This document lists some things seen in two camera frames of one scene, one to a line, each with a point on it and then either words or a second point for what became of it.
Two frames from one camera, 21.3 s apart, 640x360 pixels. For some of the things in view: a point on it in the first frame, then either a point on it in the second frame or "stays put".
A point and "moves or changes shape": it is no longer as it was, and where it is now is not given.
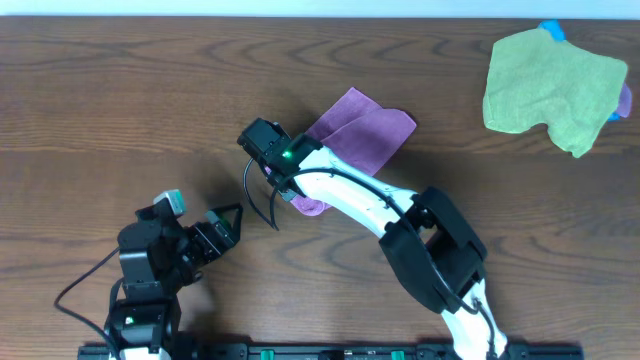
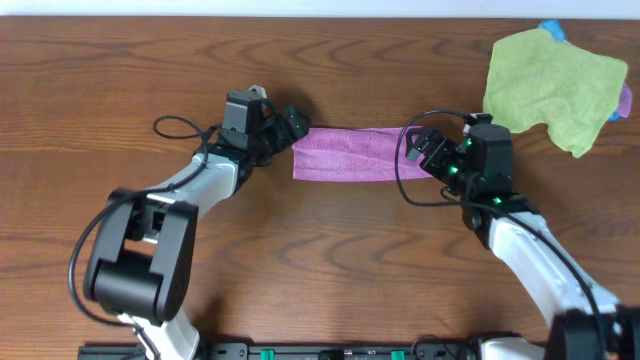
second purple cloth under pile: [625, 102] stays put
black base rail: [335, 351] stays put
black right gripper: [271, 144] → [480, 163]
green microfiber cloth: [535, 78] stays put
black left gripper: [220, 232] → [279, 129]
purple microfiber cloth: [361, 131] moves or changes shape
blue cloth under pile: [553, 25] stays put
